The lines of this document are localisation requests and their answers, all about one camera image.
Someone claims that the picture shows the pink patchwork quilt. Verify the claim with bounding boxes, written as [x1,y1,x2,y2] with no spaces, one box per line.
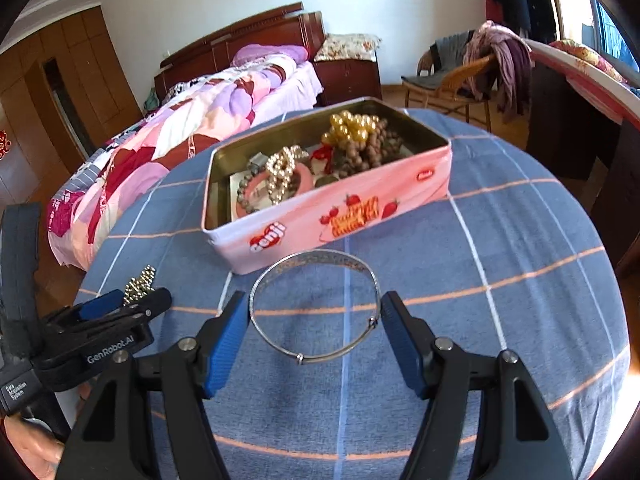
[47,55,301,266]

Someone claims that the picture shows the bed with patchwork quilt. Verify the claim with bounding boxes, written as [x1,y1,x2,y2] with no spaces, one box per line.
[47,67,321,266]

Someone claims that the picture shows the dark wooden desk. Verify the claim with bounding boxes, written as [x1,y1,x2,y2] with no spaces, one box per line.
[525,55,640,271]

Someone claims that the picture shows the blue plaid tablecloth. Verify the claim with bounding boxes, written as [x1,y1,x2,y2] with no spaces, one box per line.
[75,105,631,480]

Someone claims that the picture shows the pink and purple garments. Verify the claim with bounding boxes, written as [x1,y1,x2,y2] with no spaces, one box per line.
[462,21,533,123]

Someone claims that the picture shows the pink tin box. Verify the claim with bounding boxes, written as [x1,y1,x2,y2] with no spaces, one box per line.
[201,96,453,276]

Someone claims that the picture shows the pale gold bead chain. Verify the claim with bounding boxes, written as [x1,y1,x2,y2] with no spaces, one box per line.
[265,144,310,206]
[122,264,157,306]

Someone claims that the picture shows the person's left hand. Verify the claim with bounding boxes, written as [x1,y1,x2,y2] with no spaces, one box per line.
[0,412,66,480]

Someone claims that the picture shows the wicker chair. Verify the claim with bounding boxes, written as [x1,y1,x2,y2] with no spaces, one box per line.
[402,55,493,123]

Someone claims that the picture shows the brown wooden bead bracelet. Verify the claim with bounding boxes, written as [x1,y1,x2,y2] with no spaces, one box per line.
[332,119,405,178]

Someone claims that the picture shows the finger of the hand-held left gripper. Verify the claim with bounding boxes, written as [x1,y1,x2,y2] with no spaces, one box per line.
[80,287,173,338]
[42,290,126,333]

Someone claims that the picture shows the gold pearl necklace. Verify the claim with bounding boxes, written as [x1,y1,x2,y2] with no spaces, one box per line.
[320,110,381,148]

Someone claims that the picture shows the grey bead necklace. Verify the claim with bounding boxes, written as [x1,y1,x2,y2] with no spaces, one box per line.
[236,172,266,211]

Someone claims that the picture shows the dark wooden nightstand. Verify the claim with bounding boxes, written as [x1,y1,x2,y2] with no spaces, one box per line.
[313,57,383,108]

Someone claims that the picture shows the white paper sheet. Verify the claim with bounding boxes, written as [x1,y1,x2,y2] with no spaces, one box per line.
[227,172,251,222]

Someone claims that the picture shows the brown wooden wardrobe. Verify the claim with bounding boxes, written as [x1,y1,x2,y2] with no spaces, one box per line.
[0,7,143,211]

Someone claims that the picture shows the floral cushion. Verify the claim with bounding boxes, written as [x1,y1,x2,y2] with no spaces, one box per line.
[313,33,382,62]

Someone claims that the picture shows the silver bangle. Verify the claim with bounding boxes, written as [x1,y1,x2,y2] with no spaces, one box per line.
[248,251,383,365]

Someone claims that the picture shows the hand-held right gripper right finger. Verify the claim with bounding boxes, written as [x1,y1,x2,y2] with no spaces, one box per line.
[380,291,576,480]

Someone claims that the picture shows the dark wooden headboard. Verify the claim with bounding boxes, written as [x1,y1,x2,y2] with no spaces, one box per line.
[154,2,326,106]

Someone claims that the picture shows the window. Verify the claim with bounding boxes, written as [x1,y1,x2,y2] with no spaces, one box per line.
[550,0,640,76]

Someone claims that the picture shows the purple pillow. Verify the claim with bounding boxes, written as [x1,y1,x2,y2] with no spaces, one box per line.
[231,43,309,67]

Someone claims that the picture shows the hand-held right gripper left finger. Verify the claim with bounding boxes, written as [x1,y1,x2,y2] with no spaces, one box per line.
[55,290,250,480]

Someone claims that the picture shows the grey garment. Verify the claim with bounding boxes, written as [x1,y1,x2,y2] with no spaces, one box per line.
[401,32,476,92]

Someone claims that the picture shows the pink floral bedding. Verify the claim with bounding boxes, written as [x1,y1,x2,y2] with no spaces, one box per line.
[525,39,640,128]

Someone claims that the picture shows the pink jade bangle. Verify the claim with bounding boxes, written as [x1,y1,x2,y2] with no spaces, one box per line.
[235,162,316,218]

